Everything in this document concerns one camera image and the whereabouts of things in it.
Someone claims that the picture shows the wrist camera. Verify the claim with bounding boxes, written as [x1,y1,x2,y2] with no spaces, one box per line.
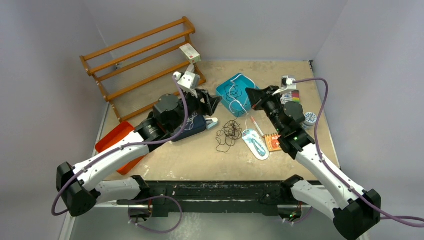
[272,75,297,96]
[172,71,200,98]

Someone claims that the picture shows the marker pen set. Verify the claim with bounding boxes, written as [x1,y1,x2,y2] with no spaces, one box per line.
[280,90,301,105]

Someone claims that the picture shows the white cardboard box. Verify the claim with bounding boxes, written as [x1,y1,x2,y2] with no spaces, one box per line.
[179,43,202,64]

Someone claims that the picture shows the toothbrush blister pack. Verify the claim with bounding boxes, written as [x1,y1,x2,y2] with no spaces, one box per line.
[241,128,270,161]

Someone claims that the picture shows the black cable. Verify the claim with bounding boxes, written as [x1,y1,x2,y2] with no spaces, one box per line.
[224,84,243,104]

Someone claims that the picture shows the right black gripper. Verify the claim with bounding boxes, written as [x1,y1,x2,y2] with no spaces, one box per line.
[245,86,286,135]

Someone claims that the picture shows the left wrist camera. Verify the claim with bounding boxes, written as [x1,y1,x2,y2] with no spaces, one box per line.
[172,71,200,98]

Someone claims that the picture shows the white blue small device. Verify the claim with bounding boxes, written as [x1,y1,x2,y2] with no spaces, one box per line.
[205,117,219,130]

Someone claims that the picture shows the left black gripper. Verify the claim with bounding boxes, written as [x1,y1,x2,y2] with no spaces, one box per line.
[168,88,221,132]

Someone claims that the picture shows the dark blue square tray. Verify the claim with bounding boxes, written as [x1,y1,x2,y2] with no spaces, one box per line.
[172,112,206,142]

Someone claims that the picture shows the wooden shelf rack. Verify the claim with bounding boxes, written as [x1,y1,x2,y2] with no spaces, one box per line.
[79,16,207,122]

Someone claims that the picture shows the orange small notebook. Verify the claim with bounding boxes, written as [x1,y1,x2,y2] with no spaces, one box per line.
[264,133,282,152]

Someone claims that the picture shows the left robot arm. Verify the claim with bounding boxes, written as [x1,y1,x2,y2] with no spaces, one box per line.
[51,89,222,217]

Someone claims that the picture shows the orange white pen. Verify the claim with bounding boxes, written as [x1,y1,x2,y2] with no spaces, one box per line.
[250,116,265,138]

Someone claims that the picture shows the blue white tape roll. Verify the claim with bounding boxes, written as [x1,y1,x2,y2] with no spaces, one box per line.
[302,112,318,130]

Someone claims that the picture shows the teal square tray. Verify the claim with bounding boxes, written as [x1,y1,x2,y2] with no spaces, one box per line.
[215,73,259,118]

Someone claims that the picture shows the cable bundle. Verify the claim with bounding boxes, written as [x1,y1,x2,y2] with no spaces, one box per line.
[215,119,243,154]

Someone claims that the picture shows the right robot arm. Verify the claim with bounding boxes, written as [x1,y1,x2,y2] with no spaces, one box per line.
[245,86,381,240]

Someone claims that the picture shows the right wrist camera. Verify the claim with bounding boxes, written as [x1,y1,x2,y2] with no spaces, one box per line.
[272,75,297,96]

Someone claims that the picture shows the orange square tray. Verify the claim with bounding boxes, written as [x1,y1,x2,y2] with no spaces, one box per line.
[94,121,145,176]

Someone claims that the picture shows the aluminium frame rails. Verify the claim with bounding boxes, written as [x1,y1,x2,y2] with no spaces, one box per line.
[59,102,150,240]

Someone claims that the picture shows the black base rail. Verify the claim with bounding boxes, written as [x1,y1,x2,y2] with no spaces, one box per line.
[116,180,312,218]

